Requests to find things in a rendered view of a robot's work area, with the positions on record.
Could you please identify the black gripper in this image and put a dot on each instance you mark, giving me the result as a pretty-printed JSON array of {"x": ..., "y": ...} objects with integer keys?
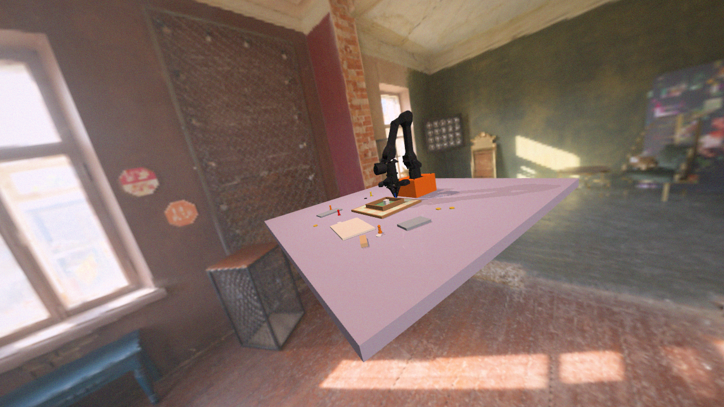
[{"x": 395, "y": 186}]

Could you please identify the beige rectangular sheet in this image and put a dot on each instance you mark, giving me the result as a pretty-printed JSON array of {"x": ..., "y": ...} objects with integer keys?
[{"x": 351, "y": 228}]

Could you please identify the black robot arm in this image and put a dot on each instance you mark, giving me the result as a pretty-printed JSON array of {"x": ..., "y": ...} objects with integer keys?
[{"x": 410, "y": 158}]

